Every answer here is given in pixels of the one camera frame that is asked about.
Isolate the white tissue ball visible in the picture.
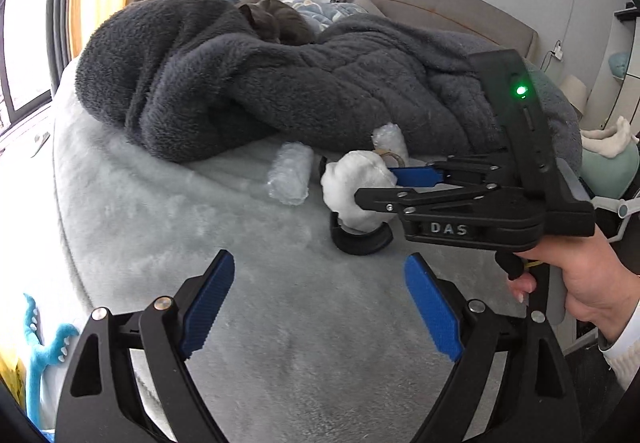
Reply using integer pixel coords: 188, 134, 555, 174
320, 150, 397, 234

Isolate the black curved plastic piece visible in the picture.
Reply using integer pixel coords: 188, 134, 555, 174
319, 156, 393, 257

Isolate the clear bubble wrap roll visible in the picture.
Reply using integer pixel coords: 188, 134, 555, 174
267, 142, 314, 206

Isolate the white sleeve forearm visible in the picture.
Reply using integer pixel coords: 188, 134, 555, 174
598, 304, 640, 391

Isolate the person right hand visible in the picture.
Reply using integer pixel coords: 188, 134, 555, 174
518, 231, 639, 342

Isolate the green round cushion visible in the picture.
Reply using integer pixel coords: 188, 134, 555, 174
582, 142, 639, 199

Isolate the blue plush toy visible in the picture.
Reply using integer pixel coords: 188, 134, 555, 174
24, 293, 79, 429

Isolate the white plush toy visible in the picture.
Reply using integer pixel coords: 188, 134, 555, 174
580, 117, 639, 159

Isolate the white mattress bed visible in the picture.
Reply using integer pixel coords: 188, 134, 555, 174
53, 66, 451, 442

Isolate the brown upholstered headboard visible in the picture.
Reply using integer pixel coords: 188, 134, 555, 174
342, 0, 538, 60

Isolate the blue patterned blanket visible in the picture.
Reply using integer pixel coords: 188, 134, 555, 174
225, 0, 370, 36

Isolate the grey cat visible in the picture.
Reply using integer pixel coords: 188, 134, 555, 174
235, 0, 314, 46

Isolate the dark grey fleece blanket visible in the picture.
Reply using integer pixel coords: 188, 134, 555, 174
74, 0, 585, 174

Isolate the grey curtain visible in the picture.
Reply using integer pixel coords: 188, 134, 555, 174
46, 0, 72, 95

